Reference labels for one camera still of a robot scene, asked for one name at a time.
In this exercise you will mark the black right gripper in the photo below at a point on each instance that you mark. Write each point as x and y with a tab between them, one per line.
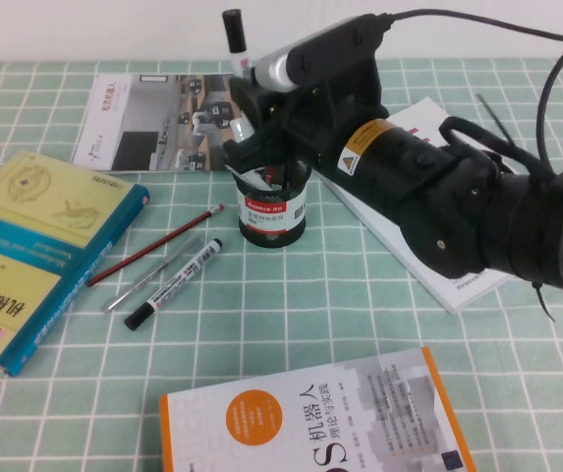
305	123

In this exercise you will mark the WHITE BOARD marker black cap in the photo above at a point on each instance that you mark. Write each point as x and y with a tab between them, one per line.
234	29

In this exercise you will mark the red clip pen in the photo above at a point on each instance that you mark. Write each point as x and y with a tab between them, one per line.
268	173

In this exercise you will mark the black mesh pen holder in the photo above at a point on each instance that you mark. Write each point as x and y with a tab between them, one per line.
271	221

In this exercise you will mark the silver pen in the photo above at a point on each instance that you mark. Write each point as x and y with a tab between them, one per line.
129	295

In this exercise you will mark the plain white marker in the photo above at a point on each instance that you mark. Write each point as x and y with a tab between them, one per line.
242	129

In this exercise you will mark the robot photo brochure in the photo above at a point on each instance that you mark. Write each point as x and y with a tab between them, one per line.
148	118

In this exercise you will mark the red pencil with eraser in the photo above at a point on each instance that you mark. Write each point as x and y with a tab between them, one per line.
153	246

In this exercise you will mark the barcode label marker black cap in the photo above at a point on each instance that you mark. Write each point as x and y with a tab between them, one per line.
178	280

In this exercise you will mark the green checkered tablecloth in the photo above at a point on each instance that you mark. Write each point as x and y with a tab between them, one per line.
310	305

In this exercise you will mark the black zip tie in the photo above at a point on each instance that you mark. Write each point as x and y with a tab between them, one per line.
541	302
496	119

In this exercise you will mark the yellow and teal book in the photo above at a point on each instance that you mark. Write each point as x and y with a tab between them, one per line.
25	236

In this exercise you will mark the white HEEC catalogue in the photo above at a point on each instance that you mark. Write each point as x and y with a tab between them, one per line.
463	292

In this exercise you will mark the orange and white robot book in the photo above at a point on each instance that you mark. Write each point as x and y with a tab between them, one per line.
310	423

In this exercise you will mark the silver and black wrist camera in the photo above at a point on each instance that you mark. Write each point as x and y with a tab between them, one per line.
320	49

